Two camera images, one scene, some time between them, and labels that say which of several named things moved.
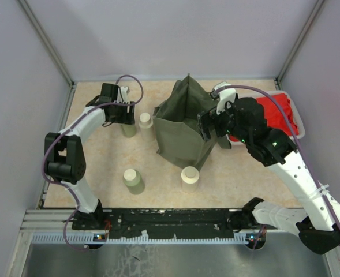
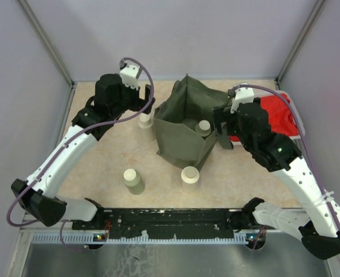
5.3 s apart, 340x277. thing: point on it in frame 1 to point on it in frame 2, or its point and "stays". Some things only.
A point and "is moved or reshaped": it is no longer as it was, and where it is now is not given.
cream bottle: [147, 130] stays
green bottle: [129, 130] is moved or reshaped
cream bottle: [190, 176] stays
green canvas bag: [180, 140] stays
